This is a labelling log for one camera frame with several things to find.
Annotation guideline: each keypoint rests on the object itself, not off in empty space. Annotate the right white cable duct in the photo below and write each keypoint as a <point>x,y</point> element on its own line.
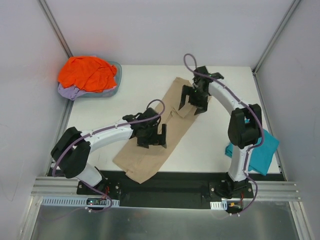
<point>219,205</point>

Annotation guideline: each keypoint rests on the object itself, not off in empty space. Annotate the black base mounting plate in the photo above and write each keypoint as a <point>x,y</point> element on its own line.
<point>171,190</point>

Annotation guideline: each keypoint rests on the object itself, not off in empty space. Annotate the orange t shirt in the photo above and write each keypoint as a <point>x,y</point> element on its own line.
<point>88,73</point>

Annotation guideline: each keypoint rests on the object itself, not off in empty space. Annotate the teal plastic basket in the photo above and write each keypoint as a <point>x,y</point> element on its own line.
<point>117,80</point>

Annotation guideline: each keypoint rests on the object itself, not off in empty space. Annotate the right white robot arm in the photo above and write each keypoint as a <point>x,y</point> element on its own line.
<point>244,129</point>

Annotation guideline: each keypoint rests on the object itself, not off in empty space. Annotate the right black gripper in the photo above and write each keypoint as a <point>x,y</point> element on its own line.
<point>194,99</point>

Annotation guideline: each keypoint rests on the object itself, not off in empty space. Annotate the left white cable duct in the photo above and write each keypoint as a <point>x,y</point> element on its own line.
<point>93,202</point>

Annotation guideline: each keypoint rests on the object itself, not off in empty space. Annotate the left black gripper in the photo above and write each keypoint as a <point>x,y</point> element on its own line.
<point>152,141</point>

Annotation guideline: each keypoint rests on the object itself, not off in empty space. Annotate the beige t shirt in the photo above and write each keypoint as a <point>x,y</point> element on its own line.
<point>140,163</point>

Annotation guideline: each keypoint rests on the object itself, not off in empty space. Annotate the folded teal t shirt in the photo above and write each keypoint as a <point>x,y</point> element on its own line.
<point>260,157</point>

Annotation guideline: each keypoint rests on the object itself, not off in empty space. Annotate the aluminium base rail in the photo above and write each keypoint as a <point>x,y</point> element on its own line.
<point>266,190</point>

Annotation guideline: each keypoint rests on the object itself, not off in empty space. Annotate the left aluminium corner post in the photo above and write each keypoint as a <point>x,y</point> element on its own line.
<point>55,27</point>

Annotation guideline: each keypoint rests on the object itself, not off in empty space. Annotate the aluminium corner post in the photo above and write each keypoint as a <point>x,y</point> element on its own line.
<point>55,27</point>
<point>276,35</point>

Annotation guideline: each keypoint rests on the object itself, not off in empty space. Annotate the right aluminium corner post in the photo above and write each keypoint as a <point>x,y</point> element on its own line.
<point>276,35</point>

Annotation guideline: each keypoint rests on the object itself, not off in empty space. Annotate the lavender t shirt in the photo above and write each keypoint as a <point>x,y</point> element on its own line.
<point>73,93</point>

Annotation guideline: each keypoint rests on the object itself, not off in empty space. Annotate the white cable duct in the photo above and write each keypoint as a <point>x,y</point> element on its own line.
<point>93,202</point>
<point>219,205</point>

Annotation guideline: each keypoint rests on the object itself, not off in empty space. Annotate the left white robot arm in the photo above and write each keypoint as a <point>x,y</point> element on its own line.
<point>71,152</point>

